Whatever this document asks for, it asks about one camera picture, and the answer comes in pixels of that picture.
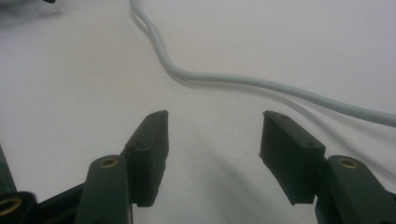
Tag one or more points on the dark object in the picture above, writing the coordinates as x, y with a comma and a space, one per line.
49, 1

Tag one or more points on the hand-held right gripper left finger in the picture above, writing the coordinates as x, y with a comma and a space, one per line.
146, 155

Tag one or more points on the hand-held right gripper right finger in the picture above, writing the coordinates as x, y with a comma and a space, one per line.
299, 161

